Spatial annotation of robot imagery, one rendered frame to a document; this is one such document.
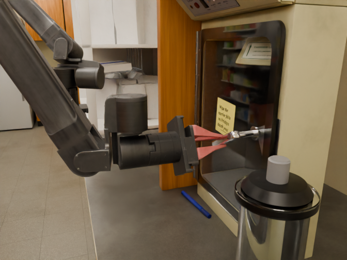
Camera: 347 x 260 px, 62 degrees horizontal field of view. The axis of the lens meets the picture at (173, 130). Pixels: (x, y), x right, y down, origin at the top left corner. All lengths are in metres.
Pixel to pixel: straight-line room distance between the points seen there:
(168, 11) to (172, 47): 0.09
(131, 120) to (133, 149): 0.05
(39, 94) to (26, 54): 0.06
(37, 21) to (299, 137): 0.70
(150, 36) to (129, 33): 0.17
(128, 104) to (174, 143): 0.11
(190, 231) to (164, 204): 0.14
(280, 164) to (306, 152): 0.17
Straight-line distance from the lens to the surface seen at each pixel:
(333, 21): 0.55
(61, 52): 0.81
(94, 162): 0.48
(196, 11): 0.69
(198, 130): 0.52
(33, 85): 0.48
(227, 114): 0.62
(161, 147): 0.49
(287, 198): 0.38
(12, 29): 0.49
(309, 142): 0.56
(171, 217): 0.75
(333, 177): 1.04
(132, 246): 0.67
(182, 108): 0.81
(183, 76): 0.80
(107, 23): 1.78
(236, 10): 0.57
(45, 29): 0.86
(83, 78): 0.78
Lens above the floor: 1.35
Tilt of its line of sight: 16 degrees down
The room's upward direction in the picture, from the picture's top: straight up
